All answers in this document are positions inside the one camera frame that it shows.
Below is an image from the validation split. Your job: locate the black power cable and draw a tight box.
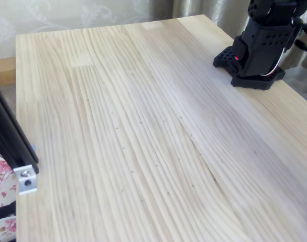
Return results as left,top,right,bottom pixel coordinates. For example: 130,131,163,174
294,39,307,57

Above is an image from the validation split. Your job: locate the floral cushion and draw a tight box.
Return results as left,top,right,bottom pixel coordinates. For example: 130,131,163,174
0,151,18,242

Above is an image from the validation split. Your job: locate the white red servo wire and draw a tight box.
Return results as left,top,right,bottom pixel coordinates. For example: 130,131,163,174
261,47,288,77

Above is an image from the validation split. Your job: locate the silver corner bracket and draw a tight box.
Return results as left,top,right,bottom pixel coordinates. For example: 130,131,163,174
13,164,39,197

